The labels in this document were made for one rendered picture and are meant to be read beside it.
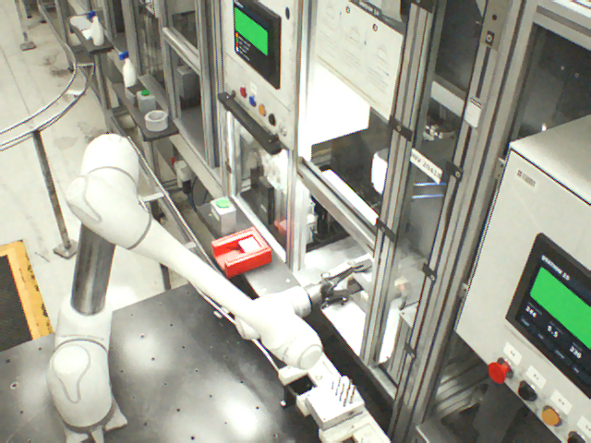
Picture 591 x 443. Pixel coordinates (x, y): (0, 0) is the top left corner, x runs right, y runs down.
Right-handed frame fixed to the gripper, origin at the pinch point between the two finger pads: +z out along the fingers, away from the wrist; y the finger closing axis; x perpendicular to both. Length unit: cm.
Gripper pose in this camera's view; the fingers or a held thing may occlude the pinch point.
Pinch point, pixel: (363, 275)
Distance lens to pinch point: 183.9
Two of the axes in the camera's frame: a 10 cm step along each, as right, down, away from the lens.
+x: -5.1, -5.7, 6.4
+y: 0.4, -7.6, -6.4
